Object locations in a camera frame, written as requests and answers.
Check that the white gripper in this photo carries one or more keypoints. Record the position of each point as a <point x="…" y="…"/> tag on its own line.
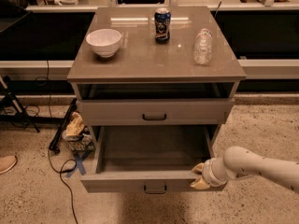
<point x="209" y="174"/>

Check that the grey drawer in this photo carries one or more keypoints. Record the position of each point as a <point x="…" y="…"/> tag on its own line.
<point x="149" y="159"/>
<point x="155" y="112"/>

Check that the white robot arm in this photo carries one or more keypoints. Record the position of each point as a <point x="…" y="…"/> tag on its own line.
<point x="238" y="161"/>

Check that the grey drawer cabinet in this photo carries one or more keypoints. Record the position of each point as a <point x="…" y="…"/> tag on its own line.
<point x="144" y="70"/>

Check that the crumpled snack bags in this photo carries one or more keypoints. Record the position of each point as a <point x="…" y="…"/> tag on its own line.
<point x="77" y="135"/>

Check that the clear plastic water bottle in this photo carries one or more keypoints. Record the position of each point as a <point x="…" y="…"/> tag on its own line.
<point x="202" y="51"/>

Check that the black power strip bar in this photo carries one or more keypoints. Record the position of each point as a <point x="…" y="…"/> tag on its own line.
<point x="55" y="141"/>

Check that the white ceramic bowl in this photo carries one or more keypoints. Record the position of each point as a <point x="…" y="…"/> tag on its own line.
<point x="104" y="42"/>

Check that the blue soda can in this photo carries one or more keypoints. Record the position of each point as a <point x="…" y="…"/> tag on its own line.
<point x="162" y="19"/>

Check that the tan shoe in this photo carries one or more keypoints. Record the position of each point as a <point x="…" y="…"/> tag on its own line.
<point x="7" y="163"/>

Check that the black tripod stand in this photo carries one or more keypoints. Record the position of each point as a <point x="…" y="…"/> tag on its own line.
<point x="21" y="116"/>

